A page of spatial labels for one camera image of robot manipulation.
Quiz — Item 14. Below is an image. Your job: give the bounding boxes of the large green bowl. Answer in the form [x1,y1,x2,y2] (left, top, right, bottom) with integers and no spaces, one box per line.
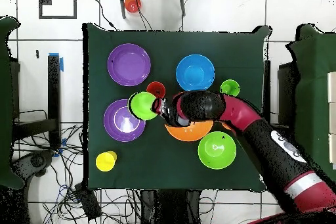
[198,131,238,170]

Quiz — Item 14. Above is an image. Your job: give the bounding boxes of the black box on floor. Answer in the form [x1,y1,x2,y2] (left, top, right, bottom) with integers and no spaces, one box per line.
[73,182,102,221]

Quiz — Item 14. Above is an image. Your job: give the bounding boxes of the yellow cup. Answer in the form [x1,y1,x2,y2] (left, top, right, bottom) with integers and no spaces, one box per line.
[95,150,118,173]

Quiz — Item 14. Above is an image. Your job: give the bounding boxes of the purple bowl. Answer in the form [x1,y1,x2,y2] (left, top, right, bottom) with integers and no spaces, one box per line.
[103,99,146,143]
[107,43,152,87]

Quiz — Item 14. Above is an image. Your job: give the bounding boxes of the neighbouring green table cloth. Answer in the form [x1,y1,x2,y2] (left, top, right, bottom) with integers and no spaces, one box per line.
[0,16,26,190]
[285,24,336,183]

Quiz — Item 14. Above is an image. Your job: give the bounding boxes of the red cup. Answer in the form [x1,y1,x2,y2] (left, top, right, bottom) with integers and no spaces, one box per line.
[146,81,167,99]

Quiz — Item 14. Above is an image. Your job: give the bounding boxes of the grey black machine base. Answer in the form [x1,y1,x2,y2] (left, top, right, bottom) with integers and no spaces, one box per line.
[11,150,54,177]

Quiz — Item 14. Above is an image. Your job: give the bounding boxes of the grey camera stand legs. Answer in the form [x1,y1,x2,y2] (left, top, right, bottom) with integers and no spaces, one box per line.
[117,0,189,20]

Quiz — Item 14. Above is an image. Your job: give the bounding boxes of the black post stand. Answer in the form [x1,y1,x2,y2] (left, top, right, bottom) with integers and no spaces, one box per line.
[12,54,62,148]

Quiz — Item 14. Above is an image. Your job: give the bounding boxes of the small green bowl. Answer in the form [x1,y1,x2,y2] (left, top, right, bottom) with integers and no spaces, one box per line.
[127,91,159,122]

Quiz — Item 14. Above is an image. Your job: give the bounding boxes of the black square frame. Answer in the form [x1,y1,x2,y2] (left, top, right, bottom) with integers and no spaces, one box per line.
[38,0,77,20]

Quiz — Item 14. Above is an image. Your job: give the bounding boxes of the blue bowl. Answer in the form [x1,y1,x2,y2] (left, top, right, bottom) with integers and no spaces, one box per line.
[175,54,216,93]

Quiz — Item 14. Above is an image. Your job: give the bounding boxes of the large orange bowl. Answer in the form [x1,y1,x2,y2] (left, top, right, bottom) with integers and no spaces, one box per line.
[164,118,214,143]

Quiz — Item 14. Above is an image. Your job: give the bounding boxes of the dark green tablecloth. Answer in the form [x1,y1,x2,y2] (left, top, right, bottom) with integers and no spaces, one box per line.
[82,22,271,192]

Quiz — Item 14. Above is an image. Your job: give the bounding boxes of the bundle of cables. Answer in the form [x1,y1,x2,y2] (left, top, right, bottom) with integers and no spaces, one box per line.
[14,123,142,224]

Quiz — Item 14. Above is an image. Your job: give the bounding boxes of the white boxes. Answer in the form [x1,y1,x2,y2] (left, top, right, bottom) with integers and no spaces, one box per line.
[327,71,336,168]

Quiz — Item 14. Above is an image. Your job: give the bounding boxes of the small orange bowl on floor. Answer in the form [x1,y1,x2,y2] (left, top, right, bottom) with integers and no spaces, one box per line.
[123,0,142,14]

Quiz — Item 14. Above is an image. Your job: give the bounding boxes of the green cup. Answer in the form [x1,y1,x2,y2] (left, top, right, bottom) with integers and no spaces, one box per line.
[219,79,240,98]

